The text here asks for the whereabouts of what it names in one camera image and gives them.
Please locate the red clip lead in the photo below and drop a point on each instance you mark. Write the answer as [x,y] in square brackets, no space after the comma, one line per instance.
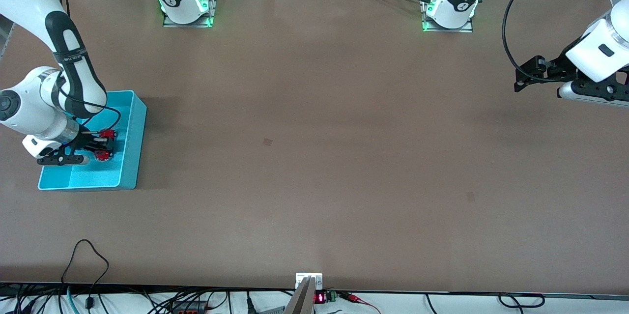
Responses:
[351,298]

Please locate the white mounting plate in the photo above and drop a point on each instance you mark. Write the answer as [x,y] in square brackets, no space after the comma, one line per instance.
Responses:
[302,277]

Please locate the blue plastic box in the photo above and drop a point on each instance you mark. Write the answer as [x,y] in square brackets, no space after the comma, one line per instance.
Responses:
[93,176]

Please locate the grey power strip red switches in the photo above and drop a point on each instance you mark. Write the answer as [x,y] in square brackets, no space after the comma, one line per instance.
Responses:
[189,306]

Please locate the grey metal post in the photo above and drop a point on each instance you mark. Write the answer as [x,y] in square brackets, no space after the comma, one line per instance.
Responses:
[300,301]

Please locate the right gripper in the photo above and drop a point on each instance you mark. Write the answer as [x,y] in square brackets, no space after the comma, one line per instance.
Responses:
[89,141]

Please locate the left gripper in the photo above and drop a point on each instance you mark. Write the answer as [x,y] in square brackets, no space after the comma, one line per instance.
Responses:
[554,70]

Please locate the red digit display module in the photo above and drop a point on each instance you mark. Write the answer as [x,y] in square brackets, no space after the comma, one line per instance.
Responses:
[320,298]

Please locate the red beetle toy car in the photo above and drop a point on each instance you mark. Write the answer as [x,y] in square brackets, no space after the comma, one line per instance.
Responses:
[102,156]

